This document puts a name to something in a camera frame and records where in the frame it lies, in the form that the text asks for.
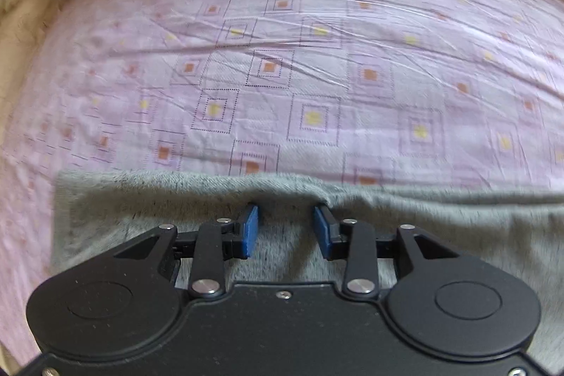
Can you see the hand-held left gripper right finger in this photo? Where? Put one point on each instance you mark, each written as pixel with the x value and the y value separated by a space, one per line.
pixel 321 233

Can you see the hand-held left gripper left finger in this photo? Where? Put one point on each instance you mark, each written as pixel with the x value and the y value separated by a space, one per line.
pixel 250 231

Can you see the grey pants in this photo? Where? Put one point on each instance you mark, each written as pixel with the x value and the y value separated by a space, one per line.
pixel 462 222

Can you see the pink patterned bed sheet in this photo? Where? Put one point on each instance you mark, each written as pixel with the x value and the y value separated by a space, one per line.
pixel 308 63

